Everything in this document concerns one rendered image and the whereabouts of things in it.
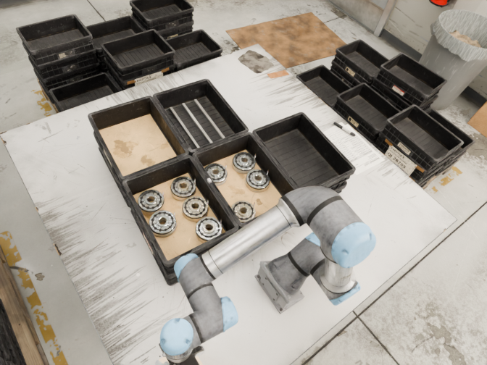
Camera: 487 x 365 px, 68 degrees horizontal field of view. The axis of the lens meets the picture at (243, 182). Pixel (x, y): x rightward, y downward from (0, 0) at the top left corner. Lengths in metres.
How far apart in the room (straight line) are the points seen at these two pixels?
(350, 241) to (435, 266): 1.89
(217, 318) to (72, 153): 1.23
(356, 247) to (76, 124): 1.54
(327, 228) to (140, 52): 2.16
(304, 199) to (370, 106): 1.98
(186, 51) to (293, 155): 1.56
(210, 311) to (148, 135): 1.02
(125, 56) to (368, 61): 1.92
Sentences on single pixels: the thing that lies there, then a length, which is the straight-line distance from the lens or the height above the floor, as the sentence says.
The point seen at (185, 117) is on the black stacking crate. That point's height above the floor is 0.83.
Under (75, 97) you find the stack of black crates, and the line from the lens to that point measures 2.85.
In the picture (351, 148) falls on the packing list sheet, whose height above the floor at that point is 0.70.
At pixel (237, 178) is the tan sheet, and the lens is 1.59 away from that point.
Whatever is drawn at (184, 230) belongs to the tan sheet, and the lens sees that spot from 1.44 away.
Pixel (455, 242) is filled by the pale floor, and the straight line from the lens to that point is 2.94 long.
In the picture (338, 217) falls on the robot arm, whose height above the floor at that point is 1.37.
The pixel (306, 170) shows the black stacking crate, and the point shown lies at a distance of 1.69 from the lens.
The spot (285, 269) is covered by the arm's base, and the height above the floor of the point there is 0.87.
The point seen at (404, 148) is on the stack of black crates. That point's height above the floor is 0.51.
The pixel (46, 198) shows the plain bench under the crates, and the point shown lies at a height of 0.70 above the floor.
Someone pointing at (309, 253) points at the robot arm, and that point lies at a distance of 1.34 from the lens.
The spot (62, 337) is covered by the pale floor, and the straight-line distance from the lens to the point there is 2.27.
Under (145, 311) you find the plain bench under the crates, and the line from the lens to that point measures 1.48.
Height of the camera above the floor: 2.11
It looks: 54 degrees down
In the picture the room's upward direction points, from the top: 11 degrees clockwise
